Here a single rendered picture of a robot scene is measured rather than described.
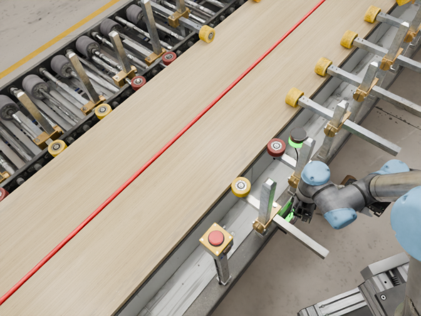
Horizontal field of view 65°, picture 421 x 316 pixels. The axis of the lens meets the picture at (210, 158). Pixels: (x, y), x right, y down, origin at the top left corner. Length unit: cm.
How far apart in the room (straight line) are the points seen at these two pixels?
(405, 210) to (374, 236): 177
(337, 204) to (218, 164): 62
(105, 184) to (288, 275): 126
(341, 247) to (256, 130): 109
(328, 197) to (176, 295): 85
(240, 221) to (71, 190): 77
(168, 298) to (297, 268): 95
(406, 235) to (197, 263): 107
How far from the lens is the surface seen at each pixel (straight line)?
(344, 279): 227
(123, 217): 140
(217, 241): 95
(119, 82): 191
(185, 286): 156
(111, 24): 233
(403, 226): 66
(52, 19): 427
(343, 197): 99
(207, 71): 179
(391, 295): 120
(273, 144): 149
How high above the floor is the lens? 213
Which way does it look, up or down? 58 degrees down
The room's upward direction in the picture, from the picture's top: 8 degrees counter-clockwise
